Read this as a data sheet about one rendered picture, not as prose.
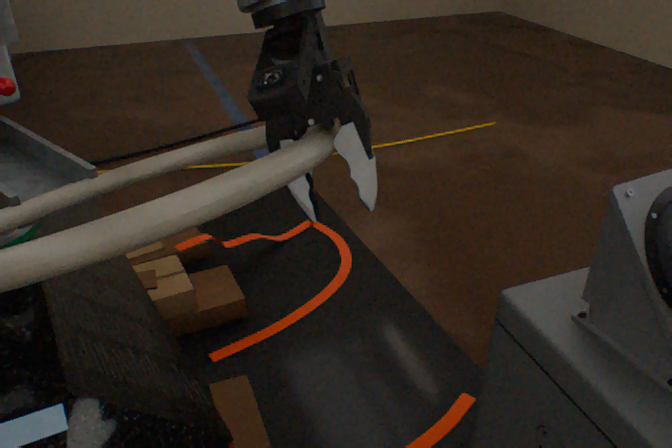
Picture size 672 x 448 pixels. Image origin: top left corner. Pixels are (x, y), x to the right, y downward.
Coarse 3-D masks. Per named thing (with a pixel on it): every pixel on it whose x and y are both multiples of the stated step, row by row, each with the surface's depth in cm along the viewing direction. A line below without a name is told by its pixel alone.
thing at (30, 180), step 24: (0, 120) 100; (0, 144) 102; (24, 144) 96; (48, 144) 90; (0, 168) 93; (24, 168) 93; (48, 168) 93; (72, 168) 86; (96, 168) 82; (0, 192) 77; (24, 192) 85; (48, 216) 79
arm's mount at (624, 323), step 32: (608, 192) 83; (640, 192) 84; (608, 224) 85; (640, 224) 82; (608, 256) 86; (640, 256) 81; (608, 288) 87; (640, 288) 82; (576, 320) 94; (608, 320) 89; (640, 320) 84; (640, 352) 85
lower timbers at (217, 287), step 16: (160, 240) 253; (176, 240) 253; (144, 256) 243; (160, 256) 243; (192, 256) 252; (208, 272) 231; (224, 272) 231; (208, 288) 222; (224, 288) 222; (208, 304) 214; (224, 304) 215; (240, 304) 218; (176, 320) 209; (192, 320) 212; (208, 320) 215; (224, 320) 218; (176, 336) 212
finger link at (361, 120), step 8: (344, 88) 54; (352, 88) 54; (344, 96) 54; (352, 96) 54; (344, 104) 54; (352, 104) 54; (360, 104) 54; (344, 112) 54; (352, 112) 54; (360, 112) 54; (344, 120) 55; (352, 120) 55; (360, 120) 54; (368, 120) 55; (360, 128) 55; (368, 128) 54; (360, 136) 55; (368, 136) 55; (368, 144) 55; (368, 152) 55
